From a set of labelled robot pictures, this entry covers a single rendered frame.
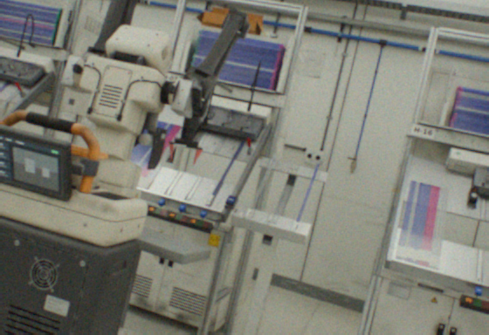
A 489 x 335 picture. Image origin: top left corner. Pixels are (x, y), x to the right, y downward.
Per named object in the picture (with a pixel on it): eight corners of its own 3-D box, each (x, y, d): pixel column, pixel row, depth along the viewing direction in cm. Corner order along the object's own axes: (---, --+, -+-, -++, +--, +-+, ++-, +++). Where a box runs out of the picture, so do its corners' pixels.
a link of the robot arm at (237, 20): (231, -4, 214) (254, 7, 213) (228, 17, 226) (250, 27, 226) (180, 82, 196) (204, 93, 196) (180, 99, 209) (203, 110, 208)
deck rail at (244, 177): (225, 222, 253) (224, 215, 248) (221, 222, 253) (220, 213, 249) (272, 131, 301) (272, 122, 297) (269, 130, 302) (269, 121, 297)
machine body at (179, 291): (210, 344, 279) (237, 229, 279) (96, 303, 298) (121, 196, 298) (243, 314, 342) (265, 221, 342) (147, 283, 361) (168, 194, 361)
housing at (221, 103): (266, 135, 300) (266, 116, 290) (188, 118, 313) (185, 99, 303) (271, 126, 305) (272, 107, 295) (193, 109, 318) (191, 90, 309)
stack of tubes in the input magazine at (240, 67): (272, 90, 293) (283, 43, 293) (188, 73, 307) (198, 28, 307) (276, 93, 305) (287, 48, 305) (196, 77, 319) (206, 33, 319)
